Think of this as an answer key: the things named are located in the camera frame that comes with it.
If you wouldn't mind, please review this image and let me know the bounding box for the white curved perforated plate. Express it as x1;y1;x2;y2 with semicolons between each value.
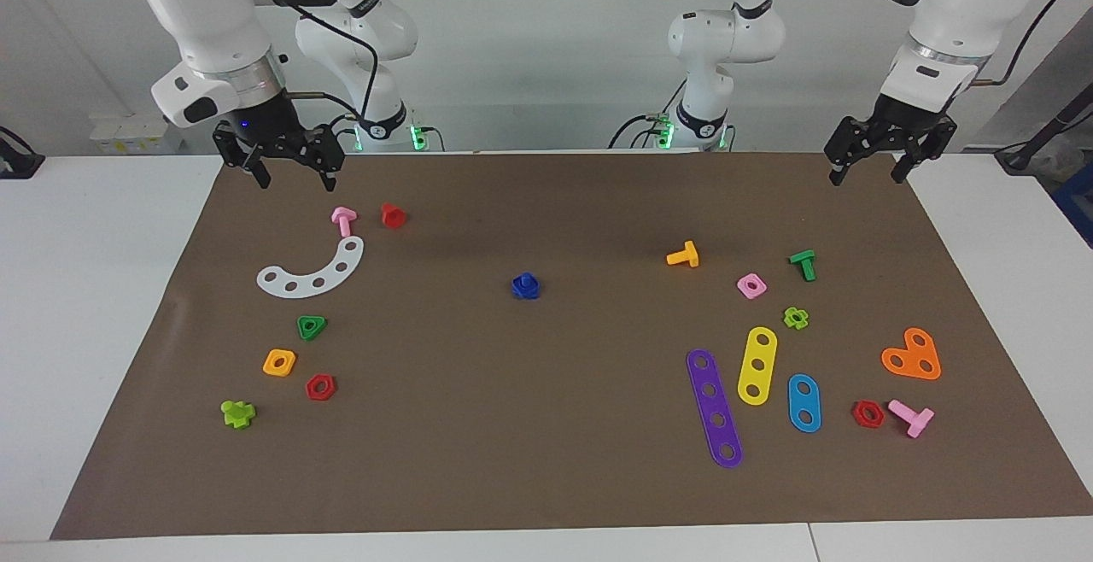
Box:
256;236;365;299

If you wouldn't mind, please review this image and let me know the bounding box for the black stand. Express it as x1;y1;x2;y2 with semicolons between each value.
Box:
995;84;1093;174

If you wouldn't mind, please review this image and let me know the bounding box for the blue crate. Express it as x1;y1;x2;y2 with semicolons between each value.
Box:
1052;161;1093;249

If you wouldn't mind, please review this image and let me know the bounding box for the orange heart three-hole plate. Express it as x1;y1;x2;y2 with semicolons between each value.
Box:
880;327;943;381

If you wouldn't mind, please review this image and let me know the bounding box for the yellow three-hole plate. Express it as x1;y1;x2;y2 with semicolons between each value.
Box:
737;326;779;407

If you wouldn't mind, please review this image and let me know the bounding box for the blue two-hole plate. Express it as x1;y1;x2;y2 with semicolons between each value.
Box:
786;373;822;434

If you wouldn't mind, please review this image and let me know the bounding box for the purple four-hole plate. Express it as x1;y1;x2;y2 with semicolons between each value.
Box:
686;348;744;469

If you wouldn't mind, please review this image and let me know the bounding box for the brown table mat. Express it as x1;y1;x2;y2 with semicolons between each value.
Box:
50;150;1093;542

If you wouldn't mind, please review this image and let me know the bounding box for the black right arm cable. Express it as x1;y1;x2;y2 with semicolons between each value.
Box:
239;0;381;123

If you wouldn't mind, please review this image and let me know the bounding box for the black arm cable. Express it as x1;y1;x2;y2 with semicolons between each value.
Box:
771;0;1077;86
239;0;381;123

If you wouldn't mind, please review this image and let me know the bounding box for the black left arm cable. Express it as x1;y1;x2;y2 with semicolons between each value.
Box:
771;0;1077;86

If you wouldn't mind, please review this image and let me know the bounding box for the black base cable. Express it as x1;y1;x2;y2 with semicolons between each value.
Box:
607;84;689;151

